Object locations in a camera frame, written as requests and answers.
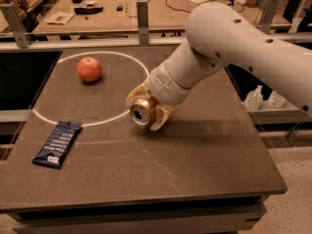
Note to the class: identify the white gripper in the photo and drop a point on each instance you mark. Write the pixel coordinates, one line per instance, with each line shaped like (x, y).
(167, 84)

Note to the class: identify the orange LaCroix soda can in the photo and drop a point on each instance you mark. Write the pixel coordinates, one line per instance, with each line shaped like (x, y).
(143, 110)

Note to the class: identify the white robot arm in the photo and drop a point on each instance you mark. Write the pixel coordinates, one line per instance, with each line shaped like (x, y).
(216, 36)

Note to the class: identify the red apple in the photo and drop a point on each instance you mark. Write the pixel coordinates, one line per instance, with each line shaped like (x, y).
(89, 69)

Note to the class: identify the clear sanitizer bottle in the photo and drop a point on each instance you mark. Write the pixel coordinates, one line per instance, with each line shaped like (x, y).
(254, 99)

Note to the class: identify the dark blue snack bar wrapper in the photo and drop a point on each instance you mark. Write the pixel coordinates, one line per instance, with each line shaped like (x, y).
(56, 147)

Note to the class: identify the black handheld device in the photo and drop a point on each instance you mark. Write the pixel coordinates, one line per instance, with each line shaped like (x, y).
(88, 11)

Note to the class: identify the brown envelope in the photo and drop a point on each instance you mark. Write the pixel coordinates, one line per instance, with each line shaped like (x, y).
(59, 18)

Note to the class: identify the horizontal metal rail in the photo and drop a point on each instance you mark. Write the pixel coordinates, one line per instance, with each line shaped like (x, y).
(57, 46)

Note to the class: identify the middle metal rail bracket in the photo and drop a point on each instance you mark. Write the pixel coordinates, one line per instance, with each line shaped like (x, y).
(142, 21)

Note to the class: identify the metal rail bracket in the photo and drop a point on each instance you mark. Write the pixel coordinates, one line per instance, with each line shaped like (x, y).
(142, 21)
(267, 16)
(21, 37)

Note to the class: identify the right metal rail bracket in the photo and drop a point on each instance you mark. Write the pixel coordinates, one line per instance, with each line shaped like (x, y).
(267, 16)

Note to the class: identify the left metal rail bracket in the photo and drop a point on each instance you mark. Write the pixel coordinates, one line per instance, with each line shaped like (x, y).
(21, 37)

